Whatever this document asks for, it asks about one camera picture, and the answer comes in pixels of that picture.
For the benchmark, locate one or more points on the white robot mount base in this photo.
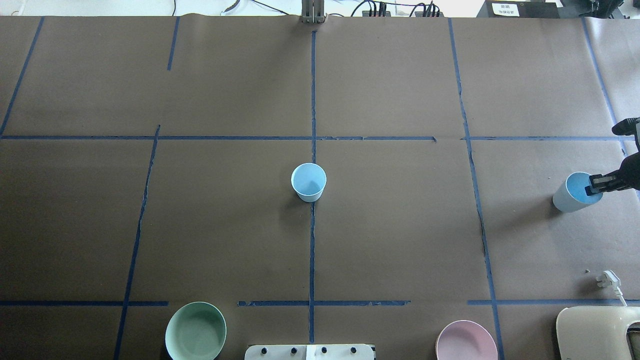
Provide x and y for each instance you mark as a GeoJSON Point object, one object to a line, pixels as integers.
{"type": "Point", "coordinates": [348, 351]}

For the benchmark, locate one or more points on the white power plug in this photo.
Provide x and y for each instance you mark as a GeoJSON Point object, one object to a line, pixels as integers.
{"type": "Point", "coordinates": [608, 279]}

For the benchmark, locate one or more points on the pink bowl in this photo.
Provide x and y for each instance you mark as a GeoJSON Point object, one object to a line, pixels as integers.
{"type": "Point", "coordinates": [465, 340]}

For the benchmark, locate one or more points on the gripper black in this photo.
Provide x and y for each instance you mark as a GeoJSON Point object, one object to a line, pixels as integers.
{"type": "Point", "coordinates": [631, 172]}

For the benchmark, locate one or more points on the light blue cup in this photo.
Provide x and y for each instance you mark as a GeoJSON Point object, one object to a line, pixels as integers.
{"type": "Point", "coordinates": [308, 181]}
{"type": "Point", "coordinates": [572, 196]}

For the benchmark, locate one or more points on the black box with label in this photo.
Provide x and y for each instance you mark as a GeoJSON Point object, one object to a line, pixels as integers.
{"type": "Point", "coordinates": [518, 9]}

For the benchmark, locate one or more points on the green bowl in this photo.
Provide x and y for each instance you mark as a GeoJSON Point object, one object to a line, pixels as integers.
{"type": "Point", "coordinates": [196, 331]}

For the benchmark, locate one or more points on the cream toaster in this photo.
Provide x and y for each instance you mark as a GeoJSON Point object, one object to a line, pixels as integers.
{"type": "Point", "coordinates": [589, 332]}

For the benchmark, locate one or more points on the aluminium frame post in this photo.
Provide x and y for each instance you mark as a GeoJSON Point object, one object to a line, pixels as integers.
{"type": "Point", "coordinates": [313, 11]}

